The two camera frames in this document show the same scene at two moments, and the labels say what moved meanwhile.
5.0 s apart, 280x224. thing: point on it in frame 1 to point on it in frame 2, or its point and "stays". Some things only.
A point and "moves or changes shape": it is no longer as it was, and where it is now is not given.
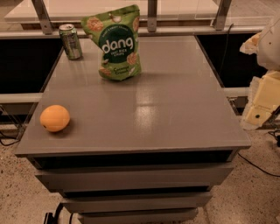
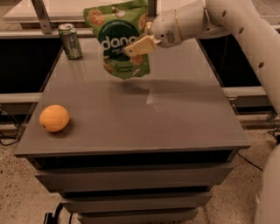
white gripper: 270,48 to 163,30
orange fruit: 54,117 stays
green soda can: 71,41 stays
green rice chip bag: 116,32 moves or changes shape
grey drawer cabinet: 147,150 stays
